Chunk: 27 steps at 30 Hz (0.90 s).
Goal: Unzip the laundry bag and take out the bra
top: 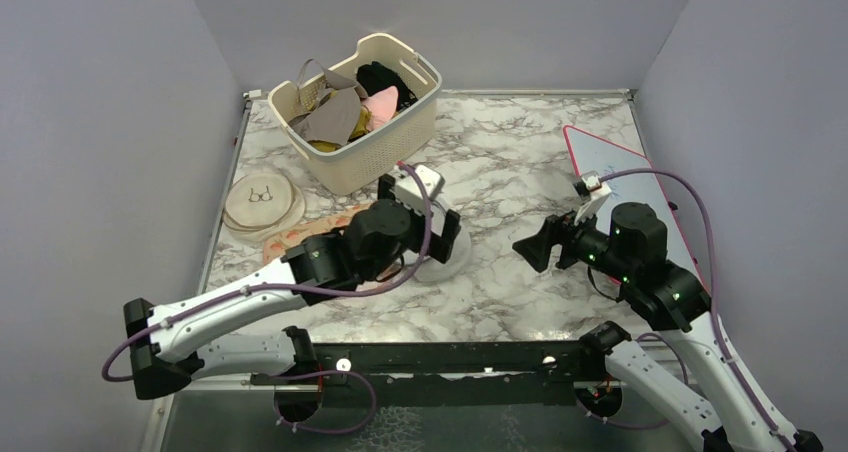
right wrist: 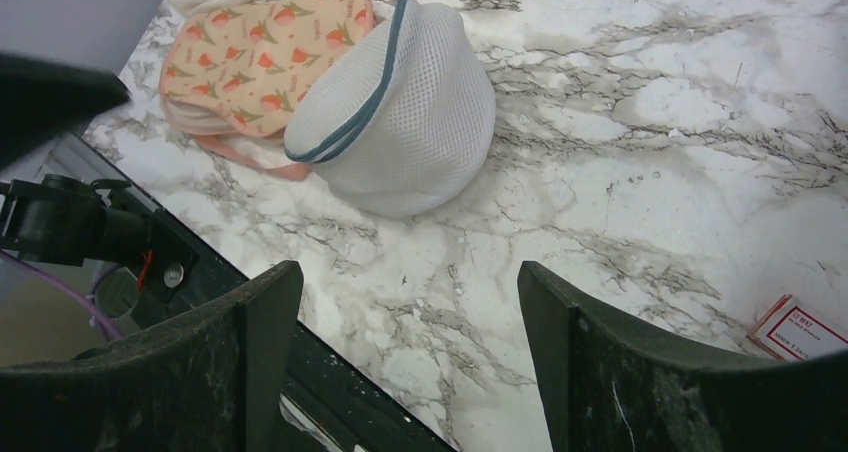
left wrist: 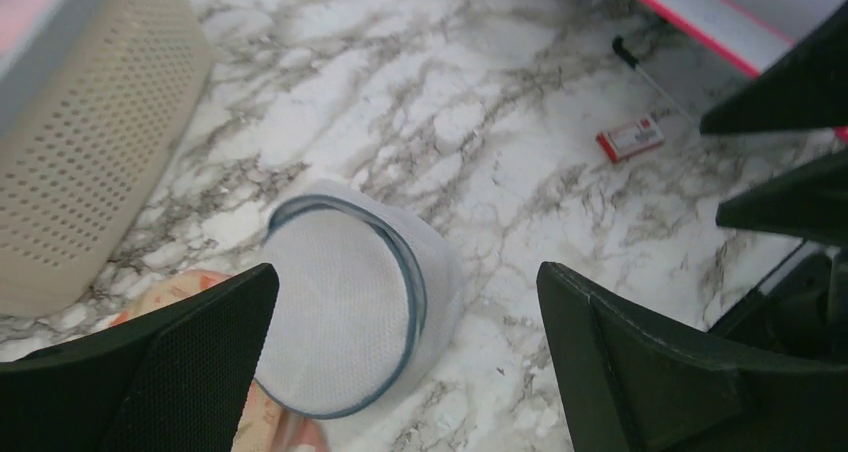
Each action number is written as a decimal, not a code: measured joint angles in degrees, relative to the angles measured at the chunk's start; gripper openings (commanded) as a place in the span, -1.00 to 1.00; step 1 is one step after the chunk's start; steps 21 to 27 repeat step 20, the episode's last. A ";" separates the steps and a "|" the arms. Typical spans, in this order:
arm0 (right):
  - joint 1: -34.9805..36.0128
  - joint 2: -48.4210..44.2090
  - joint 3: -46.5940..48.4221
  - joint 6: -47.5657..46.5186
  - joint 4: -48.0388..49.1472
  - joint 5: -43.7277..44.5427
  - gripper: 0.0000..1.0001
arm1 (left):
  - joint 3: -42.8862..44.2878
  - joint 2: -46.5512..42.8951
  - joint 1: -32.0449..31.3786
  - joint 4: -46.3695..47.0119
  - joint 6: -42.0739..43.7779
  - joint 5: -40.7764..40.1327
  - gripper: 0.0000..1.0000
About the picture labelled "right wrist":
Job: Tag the small red white card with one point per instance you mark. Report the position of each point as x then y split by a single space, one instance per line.
791 331

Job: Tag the white mesh cylindrical laundry bag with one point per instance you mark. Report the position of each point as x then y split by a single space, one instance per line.
402 122

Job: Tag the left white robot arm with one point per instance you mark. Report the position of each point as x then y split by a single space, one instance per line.
78 210

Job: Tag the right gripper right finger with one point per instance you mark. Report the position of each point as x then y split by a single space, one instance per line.
609 381

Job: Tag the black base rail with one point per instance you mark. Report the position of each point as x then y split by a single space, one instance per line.
326 405

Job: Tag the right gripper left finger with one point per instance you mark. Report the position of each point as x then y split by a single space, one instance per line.
208 379

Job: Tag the floral peach mesh laundry bag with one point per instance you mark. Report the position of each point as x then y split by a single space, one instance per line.
241 71

